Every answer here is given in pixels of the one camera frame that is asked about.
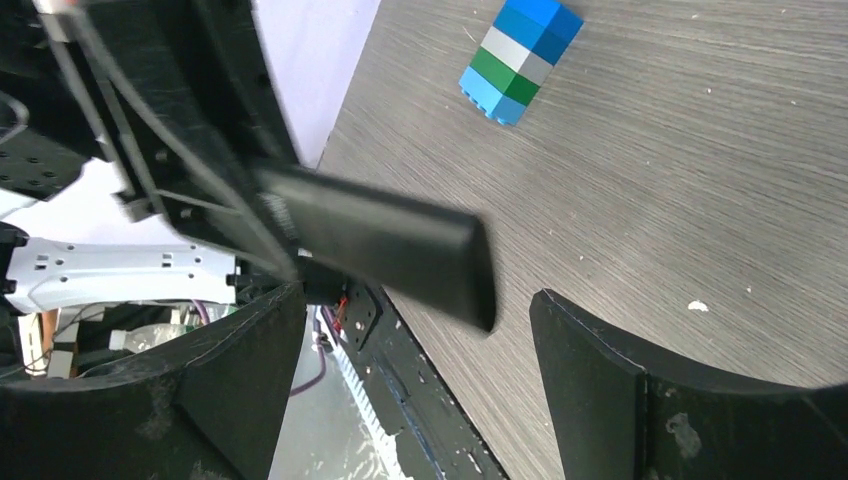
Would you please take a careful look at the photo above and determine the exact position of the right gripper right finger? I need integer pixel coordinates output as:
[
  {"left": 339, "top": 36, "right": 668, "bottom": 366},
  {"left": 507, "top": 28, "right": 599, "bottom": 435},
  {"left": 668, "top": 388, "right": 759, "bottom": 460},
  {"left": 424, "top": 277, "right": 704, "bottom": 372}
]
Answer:
[{"left": 529, "top": 289, "right": 847, "bottom": 480}]

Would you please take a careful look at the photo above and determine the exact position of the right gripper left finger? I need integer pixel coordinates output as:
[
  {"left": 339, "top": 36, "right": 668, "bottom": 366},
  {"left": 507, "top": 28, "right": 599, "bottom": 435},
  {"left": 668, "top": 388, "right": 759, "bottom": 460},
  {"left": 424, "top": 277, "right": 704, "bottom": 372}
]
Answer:
[{"left": 1, "top": 284, "right": 306, "bottom": 479}]

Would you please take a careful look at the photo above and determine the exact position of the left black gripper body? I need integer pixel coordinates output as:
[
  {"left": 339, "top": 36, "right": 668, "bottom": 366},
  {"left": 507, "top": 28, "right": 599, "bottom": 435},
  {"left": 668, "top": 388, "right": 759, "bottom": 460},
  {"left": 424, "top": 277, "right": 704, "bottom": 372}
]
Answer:
[{"left": 39, "top": 1, "right": 298, "bottom": 279}]

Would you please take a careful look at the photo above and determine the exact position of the black remote control back up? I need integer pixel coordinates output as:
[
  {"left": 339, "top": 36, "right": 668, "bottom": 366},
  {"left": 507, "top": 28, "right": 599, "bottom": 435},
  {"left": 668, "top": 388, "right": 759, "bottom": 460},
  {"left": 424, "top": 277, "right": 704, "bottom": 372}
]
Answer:
[{"left": 253, "top": 167, "right": 498, "bottom": 333}]

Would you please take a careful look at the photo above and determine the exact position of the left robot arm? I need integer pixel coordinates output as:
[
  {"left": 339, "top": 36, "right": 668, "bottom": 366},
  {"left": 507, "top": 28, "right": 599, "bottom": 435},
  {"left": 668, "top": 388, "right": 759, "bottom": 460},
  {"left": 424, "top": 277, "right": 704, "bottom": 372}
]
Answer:
[{"left": 1, "top": 1, "right": 302, "bottom": 313}]

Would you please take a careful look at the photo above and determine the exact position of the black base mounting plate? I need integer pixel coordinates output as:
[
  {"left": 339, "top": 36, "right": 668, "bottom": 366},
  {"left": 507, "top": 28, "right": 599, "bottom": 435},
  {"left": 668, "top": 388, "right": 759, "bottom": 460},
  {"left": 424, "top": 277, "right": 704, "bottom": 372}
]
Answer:
[{"left": 304, "top": 259, "right": 508, "bottom": 479}]

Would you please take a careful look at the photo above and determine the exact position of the blue green white block stack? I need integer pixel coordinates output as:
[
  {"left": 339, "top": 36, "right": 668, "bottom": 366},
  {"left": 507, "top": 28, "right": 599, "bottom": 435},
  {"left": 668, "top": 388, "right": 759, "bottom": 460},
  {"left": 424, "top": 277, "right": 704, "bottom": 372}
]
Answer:
[{"left": 459, "top": 0, "right": 584, "bottom": 125}]

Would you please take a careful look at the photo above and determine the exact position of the aluminium frame rail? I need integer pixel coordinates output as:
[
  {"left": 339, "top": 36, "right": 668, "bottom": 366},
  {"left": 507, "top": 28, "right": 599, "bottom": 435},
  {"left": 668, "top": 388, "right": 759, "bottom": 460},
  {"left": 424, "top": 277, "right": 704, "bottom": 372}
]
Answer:
[{"left": 333, "top": 340, "right": 409, "bottom": 480}]

